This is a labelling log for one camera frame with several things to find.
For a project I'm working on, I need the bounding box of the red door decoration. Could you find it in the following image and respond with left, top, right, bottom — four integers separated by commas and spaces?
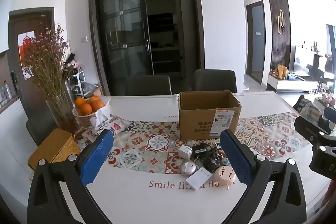
18, 32, 36, 80

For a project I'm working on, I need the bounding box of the white fruit basket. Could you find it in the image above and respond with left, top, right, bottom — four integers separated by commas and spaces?
72, 95, 111, 126

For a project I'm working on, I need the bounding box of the floral fabric tissue cover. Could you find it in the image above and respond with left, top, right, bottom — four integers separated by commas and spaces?
83, 109, 132, 141

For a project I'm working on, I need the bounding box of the television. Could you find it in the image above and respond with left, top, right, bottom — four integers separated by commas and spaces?
293, 46, 324, 78

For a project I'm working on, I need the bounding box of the white shoe rack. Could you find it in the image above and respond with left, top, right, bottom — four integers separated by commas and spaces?
67, 70, 86, 96

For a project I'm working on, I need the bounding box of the dark interior door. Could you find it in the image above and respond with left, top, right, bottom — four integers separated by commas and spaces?
246, 1, 266, 85

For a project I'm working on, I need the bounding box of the dark slatted wall panel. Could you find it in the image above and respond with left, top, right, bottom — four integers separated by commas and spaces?
268, 0, 292, 75

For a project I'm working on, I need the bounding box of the pile of plush toys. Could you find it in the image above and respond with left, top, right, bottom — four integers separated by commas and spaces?
63, 53, 80, 75

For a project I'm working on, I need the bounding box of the black power adapter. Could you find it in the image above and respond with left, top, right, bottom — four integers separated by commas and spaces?
192, 144, 210, 158

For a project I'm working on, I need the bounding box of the dark grey chair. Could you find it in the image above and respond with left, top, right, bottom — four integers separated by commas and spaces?
193, 69, 237, 93
25, 111, 57, 146
125, 75, 172, 96

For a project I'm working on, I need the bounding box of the printed cushion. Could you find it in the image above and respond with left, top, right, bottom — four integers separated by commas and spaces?
301, 99, 325, 124

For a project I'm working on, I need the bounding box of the silver round device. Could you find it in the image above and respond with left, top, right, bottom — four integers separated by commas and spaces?
180, 158, 199, 177

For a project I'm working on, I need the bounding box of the white plug charger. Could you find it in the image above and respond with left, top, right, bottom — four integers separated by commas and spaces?
179, 145, 194, 159

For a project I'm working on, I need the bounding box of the brown entry door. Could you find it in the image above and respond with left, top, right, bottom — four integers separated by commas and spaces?
7, 7, 55, 117

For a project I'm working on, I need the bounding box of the black round device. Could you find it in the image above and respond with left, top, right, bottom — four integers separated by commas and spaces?
203, 157, 221, 173

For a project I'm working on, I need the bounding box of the black door lock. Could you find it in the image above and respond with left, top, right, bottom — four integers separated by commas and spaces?
11, 71, 19, 96

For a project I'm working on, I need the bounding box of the white card box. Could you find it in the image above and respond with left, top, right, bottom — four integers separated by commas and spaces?
188, 168, 213, 191

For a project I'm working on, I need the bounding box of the brown cardboard box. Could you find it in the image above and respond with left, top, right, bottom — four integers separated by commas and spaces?
178, 91, 242, 141

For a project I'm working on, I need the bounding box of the white tv cabinet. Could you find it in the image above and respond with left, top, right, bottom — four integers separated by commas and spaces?
267, 73, 319, 94

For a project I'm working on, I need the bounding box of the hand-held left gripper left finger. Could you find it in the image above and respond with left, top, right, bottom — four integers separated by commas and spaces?
27, 130, 114, 224

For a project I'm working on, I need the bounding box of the yellow woven box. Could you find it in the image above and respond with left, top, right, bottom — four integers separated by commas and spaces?
28, 128, 80, 170

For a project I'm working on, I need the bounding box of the pink round device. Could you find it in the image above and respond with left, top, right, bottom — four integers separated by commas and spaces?
214, 165, 235, 189

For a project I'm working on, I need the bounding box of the black charger with cable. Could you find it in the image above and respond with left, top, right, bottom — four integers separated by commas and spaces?
195, 143, 224, 165

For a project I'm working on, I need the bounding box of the yellow bag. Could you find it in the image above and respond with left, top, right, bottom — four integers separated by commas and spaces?
278, 64, 289, 80

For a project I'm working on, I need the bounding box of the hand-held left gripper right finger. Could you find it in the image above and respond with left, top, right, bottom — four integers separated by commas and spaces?
220, 129, 307, 224

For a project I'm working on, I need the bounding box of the gold wall ornament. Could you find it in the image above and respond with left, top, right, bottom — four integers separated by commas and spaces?
277, 9, 285, 35

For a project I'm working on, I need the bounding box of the glass vase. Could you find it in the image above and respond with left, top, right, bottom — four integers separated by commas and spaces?
46, 94, 79, 135

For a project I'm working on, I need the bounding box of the dark sliding glass door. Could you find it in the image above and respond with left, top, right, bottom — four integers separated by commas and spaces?
89, 0, 205, 96

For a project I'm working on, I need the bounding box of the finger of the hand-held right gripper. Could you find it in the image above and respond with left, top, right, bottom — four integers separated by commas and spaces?
294, 116, 332, 141
323, 107, 336, 133

